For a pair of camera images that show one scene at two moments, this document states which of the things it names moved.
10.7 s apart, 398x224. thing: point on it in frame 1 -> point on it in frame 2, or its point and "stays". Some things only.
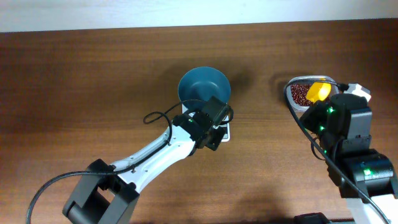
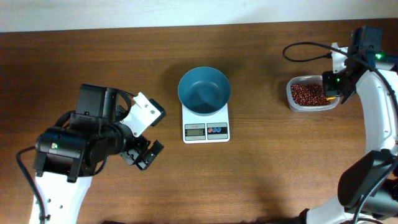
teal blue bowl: x=198 y=84 stays
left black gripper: x=214 y=137 -> x=138 y=152
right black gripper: x=313 y=112 -> x=333 y=86
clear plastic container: x=301 y=92 stays
